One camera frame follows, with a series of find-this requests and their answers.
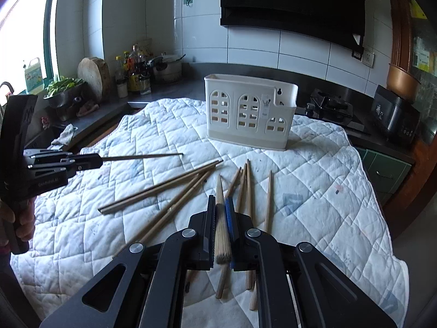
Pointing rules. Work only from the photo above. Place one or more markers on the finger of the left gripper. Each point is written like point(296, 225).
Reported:
point(74, 162)
point(45, 155)

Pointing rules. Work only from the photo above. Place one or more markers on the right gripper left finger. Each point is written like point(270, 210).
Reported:
point(143, 286)

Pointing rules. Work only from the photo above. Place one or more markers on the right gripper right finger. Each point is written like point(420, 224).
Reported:
point(297, 286)

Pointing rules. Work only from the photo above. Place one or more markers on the wooden chopstick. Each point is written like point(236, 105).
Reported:
point(249, 275)
point(164, 188)
point(160, 186)
point(176, 207)
point(139, 157)
point(222, 249)
point(225, 268)
point(267, 229)
point(137, 237)
point(241, 189)

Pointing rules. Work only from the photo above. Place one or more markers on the person's left hand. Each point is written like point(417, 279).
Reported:
point(26, 223)

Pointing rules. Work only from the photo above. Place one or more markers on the grey dish rag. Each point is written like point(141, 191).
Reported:
point(65, 137)

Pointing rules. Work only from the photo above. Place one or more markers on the metal bowl of greens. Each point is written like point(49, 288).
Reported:
point(61, 93)

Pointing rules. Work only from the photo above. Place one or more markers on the black faucet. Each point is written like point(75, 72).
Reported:
point(9, 87)

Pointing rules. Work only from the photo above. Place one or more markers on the dark sauce bottle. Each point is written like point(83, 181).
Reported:
point(120, 77)

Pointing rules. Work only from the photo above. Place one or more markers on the round wooden cutting board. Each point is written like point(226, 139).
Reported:
point(95, 72)

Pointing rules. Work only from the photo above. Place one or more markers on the cooking oil bottle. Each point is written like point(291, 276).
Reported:
point(134, 70)

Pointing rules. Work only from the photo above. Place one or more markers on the white plastic utensil holder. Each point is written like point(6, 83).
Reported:
point(249, 111)

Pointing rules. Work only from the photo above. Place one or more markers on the black gas stove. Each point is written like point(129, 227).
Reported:
point(330, 108)

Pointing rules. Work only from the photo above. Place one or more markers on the black rice cooker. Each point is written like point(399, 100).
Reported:
point(395, 117)

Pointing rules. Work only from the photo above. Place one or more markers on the copper coloured pot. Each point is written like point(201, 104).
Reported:
point(402, 83)

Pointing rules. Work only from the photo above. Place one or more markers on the wooden glass cabinet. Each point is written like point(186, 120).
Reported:
point(412, 19)

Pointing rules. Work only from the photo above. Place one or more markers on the white wall socket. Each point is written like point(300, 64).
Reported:
point(368, 58)

